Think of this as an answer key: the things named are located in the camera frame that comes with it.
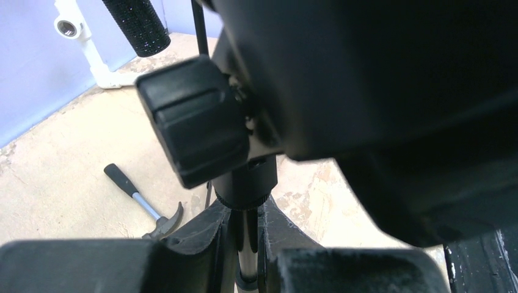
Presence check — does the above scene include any small claw hammer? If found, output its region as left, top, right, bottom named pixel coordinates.
left=103, top=164, right=184, bottom=240

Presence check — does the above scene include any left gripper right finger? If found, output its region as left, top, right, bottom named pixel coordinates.
left=258, top=196, right=452, bottom=293

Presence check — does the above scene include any black microphone silver grille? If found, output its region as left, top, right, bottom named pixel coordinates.
left=103, top=0, right=170, bottom=57

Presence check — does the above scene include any black tripod stand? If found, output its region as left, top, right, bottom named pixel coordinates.
left=136, top=1, right=517, bottom=292

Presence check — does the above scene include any white PVC pipe frame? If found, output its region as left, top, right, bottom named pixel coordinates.
left=54, top=0, right=140, bottom=89

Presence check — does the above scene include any black tripod stand shock mount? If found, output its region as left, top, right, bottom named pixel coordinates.
left=191, top=0, right=209, bottom=56

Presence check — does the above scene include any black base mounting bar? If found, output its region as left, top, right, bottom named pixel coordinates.
left=443, top=227, right=517, bottom=293

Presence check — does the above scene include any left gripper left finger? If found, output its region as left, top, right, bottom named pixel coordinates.
left=0, top=200, right=232, bottom=293

